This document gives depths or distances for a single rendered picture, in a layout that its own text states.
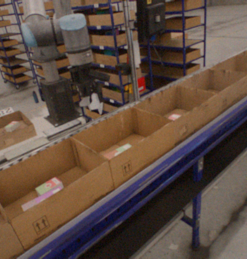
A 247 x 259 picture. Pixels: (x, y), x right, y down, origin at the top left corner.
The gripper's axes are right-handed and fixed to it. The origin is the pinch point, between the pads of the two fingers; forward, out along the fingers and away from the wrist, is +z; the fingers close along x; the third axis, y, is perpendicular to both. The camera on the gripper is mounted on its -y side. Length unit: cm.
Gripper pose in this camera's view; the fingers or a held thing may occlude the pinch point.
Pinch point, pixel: (96, 109)
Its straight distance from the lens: 104.3
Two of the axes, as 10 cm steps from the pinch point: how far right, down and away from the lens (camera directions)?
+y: -6.9, 4.3, -5.8
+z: 1.5, 8.7, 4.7
